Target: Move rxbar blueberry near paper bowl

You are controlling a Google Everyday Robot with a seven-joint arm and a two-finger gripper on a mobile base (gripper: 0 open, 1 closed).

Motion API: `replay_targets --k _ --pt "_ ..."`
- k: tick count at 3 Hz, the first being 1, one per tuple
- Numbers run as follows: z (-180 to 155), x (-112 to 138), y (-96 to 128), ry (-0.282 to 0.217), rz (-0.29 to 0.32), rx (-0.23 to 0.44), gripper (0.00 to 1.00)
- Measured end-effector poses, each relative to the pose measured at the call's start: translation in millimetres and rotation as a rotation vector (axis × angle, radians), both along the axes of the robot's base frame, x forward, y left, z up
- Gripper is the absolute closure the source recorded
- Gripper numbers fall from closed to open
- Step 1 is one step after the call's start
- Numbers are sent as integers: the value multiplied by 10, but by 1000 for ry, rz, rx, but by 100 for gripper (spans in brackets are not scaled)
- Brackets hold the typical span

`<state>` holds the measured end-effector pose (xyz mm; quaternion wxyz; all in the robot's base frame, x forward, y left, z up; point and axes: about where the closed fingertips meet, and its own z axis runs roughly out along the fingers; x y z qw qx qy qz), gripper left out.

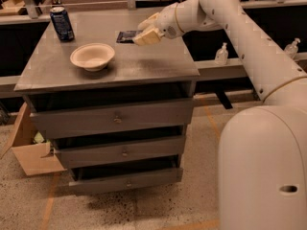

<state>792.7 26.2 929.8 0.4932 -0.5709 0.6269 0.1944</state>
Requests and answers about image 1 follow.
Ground dark blueberry rxbar wrapper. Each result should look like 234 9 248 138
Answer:
116 30 140 44

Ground top grey drawer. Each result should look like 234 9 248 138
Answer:
31 99 193 139

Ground blue soda can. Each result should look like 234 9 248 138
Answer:
50 7 75 41

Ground middle grey drawer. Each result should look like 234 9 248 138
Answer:
56 135 185 169

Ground bottom grey drawer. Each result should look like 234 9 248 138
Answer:
69 168 183 194

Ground white paper bowl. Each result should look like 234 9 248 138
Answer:
70 43 115 72

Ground grey metal railing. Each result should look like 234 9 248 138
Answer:
0 0 300 25

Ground brown cardboard box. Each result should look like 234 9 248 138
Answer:
0 103 65 176

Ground grey drawer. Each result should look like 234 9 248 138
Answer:
56 135 185 169
31 99 193 139
69 168 183 194

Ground grey drawer cabinet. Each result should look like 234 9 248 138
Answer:
15 9 199 182

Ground clear sanitizer bottle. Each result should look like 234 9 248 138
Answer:
214 42 228 65

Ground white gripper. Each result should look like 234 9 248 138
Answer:
132 3 182 46

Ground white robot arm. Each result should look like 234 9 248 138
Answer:
133 0 307 230

